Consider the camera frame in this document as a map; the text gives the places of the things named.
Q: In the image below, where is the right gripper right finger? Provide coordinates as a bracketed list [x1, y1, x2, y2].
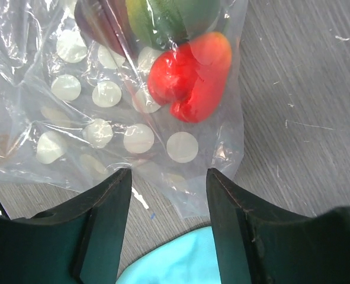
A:
[206, 169, 350, 283]

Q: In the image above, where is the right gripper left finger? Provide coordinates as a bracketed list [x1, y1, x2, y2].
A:
[0, 169, 132, 283]

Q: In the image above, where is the clear zip top bag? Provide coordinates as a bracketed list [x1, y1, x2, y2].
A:
[0, 1, 248, 217]

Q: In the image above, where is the small red fake fruit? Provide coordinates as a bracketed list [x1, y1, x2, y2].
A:
[147, 31, 232, 123]

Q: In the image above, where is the small dark purple fake fruit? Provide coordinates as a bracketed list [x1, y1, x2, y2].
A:
[74, 0, 138, 59]

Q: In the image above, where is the yellow green fake mango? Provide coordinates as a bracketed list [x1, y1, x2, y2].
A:
[126, 0, 221, 50]

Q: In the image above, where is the teal cloth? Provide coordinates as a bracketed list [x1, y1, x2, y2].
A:
[116, 226, 221, 284]

